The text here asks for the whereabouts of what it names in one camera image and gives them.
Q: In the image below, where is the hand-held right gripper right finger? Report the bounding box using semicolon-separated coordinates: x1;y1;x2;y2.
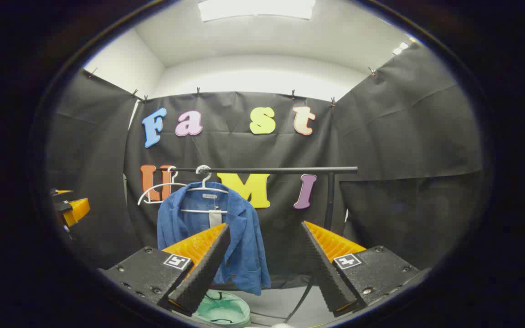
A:
301;221;429;318

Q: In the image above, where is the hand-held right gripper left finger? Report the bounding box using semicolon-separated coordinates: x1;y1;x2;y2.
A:
100;222;231;317

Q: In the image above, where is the light green laundry hamper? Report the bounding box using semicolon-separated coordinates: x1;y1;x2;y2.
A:
193;290;251;328

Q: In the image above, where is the blue corduroy jacket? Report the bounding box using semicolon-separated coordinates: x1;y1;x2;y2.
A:
157;181;272;297

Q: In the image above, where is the white hanger with taped hook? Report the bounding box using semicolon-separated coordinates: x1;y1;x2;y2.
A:
180;165;230;215

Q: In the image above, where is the white plastic hanger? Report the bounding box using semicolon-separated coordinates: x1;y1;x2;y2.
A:
138;166;188;205

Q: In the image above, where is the black clothes rack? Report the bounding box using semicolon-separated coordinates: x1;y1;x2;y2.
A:
155;166;359;231

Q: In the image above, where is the black backdrop cloth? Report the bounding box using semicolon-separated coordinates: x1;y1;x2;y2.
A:
46;43;486;290

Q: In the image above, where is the row of black cloth clips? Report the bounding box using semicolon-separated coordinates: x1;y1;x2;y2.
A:
88;67;377;108

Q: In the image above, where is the large ceiling light panel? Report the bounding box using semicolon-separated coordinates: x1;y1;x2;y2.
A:
198;0;316;22

